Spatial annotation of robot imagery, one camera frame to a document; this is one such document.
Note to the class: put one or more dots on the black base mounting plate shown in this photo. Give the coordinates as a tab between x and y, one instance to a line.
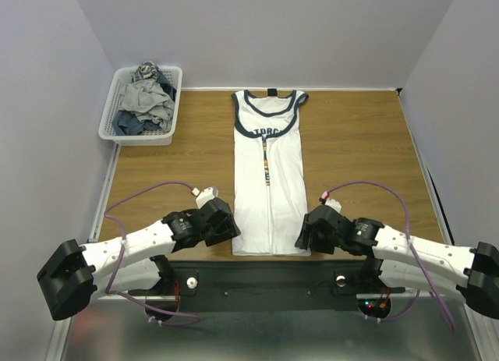
236	286

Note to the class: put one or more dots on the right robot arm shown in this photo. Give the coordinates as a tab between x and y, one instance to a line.
466	274

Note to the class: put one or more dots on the navy blue tank top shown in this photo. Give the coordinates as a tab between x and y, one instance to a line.
127	124

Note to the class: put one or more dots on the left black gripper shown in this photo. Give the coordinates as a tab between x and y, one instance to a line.
229	229

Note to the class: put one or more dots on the patterned dark tank top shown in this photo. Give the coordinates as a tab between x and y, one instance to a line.
147	70

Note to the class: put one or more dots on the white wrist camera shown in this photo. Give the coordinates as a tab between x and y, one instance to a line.
203	196
326	199

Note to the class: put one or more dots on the white printed tank top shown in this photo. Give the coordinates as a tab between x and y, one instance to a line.
270	194

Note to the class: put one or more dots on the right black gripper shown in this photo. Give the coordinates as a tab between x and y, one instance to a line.
313	230

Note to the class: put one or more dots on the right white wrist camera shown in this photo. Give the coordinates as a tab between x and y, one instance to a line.
326	199

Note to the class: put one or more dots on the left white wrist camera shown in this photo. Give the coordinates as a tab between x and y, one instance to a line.
203	196

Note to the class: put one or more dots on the grey tank top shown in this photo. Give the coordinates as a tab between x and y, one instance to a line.
147	101

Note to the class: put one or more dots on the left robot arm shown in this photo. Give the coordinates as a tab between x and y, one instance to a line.
77	274

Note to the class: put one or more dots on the white plastic basket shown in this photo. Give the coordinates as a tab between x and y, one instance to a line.
170	80

